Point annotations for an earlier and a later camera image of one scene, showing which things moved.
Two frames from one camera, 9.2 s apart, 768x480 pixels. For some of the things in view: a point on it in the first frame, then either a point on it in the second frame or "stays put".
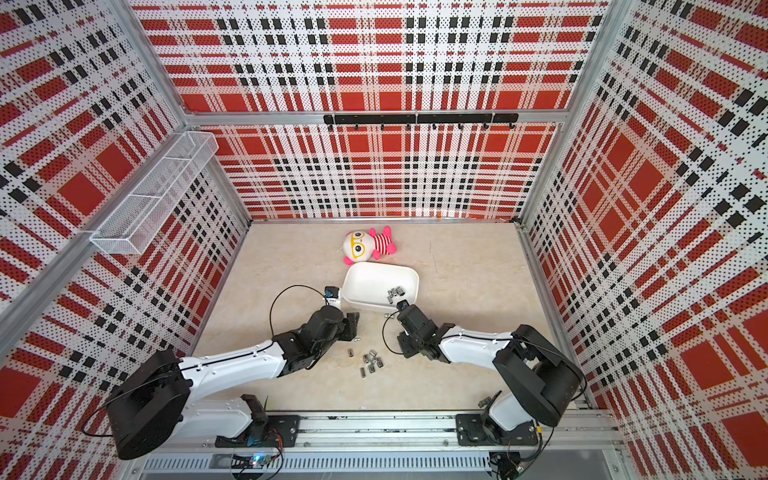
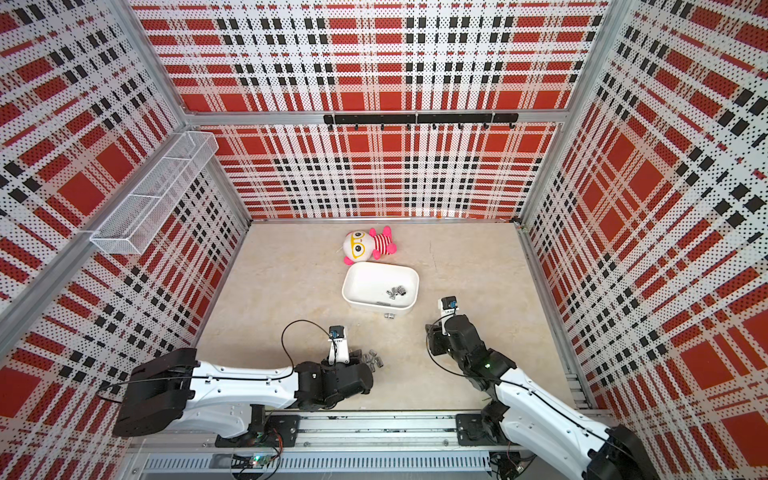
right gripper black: (402, 339) → (434, 340)
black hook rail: (409, 119) stays put
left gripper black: (350, 325) → (356, 357)
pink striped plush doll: (360, 246) stays put
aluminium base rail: (440, 443) stays put
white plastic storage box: (365, 285) stays put
